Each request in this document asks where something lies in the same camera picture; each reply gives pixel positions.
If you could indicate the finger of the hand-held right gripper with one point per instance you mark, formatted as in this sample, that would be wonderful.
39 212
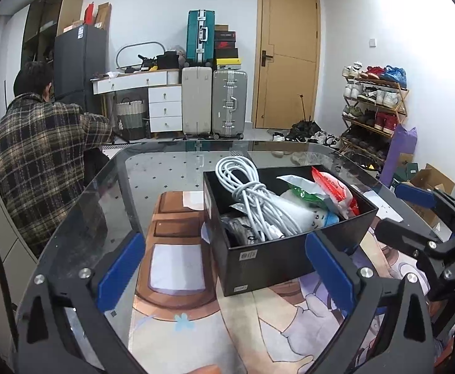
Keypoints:
399 233
414 196

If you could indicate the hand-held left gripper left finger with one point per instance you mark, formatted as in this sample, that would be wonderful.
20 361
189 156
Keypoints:
120 268

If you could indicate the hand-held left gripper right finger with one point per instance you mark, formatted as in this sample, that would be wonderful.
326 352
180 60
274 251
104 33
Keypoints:
328 270

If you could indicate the black storage box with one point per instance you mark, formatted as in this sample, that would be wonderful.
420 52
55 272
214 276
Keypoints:
274 261

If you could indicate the red snack packet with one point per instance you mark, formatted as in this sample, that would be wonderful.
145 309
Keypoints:
336 191

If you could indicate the green and white packet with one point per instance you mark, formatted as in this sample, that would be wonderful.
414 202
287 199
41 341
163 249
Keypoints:
301 193

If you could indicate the open cardboard box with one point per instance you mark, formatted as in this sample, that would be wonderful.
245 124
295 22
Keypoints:
432 181

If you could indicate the dark green box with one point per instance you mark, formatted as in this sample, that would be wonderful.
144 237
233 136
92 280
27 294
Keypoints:
406 174

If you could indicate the purple rolled mat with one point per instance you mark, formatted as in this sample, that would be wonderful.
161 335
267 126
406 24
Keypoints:
401 152

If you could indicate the printed table mat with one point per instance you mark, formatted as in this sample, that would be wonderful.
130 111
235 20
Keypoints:
180 319

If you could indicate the wooden shoe rack with shoes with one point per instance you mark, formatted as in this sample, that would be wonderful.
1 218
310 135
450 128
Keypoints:
375 113

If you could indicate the pile of shoes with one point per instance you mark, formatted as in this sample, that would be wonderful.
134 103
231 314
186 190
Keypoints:
309 132

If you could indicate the woven laundry basket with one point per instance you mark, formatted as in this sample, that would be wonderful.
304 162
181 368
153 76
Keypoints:
130 119

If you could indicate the white desk with drawers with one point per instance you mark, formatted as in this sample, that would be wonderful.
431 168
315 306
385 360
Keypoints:
165 105

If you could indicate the wooden door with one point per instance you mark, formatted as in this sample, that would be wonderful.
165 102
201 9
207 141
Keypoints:
289 78

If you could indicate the beige suitcase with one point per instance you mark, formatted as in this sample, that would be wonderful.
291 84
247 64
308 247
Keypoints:
197 101

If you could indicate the silver suitcase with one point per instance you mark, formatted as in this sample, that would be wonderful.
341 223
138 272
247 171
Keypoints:
229 105

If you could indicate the black refrigerator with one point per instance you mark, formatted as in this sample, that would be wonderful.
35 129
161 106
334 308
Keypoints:
79 62

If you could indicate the yellow and black shoe box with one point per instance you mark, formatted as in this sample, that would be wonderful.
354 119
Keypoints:
228 62

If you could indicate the red and black shoe box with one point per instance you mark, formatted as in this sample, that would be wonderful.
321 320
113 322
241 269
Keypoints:
226 45

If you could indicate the teal suitcase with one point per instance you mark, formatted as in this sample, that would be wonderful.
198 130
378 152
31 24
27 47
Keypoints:
195 35

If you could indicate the tall cardboard box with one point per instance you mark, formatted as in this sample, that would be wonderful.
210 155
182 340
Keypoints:
103 15

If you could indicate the small brown shoe box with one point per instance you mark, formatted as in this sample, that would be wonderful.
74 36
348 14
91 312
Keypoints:
221 28

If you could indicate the brown wardrobe shelf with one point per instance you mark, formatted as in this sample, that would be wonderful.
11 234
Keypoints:
48 7

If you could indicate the white wall switch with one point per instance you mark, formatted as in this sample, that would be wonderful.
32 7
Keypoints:
372 42

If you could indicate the oval metal frame mirror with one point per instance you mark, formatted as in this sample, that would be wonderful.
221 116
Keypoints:
119 56

